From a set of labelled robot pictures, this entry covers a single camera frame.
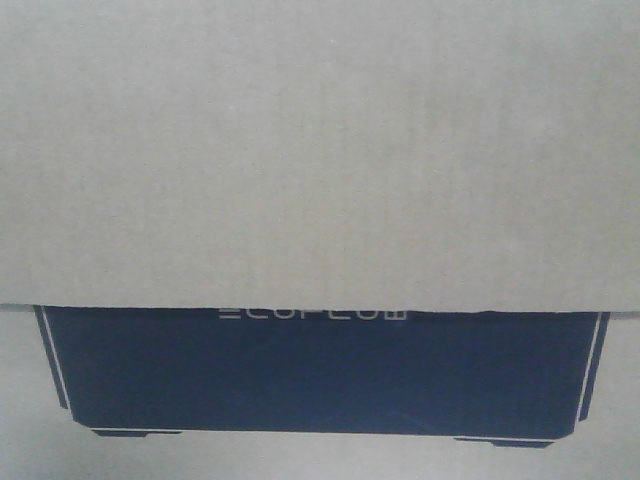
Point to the brown printed cardboard box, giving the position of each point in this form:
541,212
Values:
322,154

